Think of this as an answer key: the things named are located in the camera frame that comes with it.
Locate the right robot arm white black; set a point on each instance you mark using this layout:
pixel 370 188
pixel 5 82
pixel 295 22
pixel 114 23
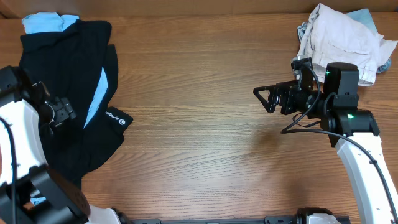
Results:
pixel 331 107

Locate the light blue printed t-shirt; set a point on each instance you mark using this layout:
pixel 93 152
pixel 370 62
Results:
pixel 53 22

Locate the beige folded shorts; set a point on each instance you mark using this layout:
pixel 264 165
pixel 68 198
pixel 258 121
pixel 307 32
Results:
pixel 331 36

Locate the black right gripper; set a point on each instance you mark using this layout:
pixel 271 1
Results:
pixel 288 89

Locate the black t-shirt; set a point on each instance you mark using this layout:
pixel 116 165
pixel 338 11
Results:
pixel 69 63

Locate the pale blue folded cloth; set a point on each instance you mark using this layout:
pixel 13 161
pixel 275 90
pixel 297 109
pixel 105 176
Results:
pixel 364 16

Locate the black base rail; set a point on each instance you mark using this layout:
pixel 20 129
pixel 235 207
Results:
pixel 284 219

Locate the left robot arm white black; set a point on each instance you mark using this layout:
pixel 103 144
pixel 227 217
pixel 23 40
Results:
pixel 31 192

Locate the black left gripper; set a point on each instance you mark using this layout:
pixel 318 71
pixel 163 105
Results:
pixel 62 109

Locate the black garment with logo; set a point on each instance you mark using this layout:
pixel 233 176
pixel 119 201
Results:
pixel 116 124

